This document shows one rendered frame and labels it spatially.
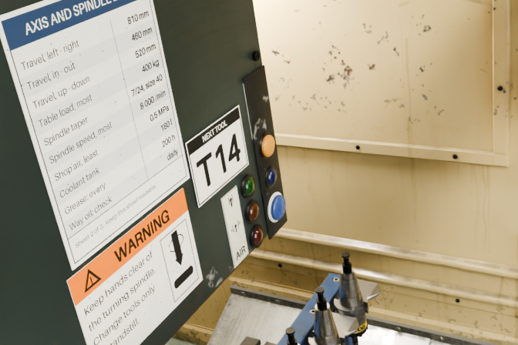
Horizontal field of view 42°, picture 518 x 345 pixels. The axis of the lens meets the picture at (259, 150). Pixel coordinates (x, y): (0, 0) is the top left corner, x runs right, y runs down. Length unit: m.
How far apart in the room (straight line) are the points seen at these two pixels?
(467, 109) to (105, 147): 1.00
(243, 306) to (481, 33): 1.03
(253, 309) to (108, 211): 1.42
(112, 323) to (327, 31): 1.01
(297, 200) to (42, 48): 1.27
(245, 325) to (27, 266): 1.46
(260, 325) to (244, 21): 1.32
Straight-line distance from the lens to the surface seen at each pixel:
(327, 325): 1.19
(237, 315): 1.98
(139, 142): 0.59
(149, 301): 0.64
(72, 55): 0.53
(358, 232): 1.69
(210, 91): 0.67
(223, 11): 0.69
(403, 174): 1.56
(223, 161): 0.70
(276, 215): 0.79
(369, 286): 1.35
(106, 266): 0.58
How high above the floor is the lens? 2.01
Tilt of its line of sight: 24 degrees down
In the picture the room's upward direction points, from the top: 9 degrees counter-clockwise
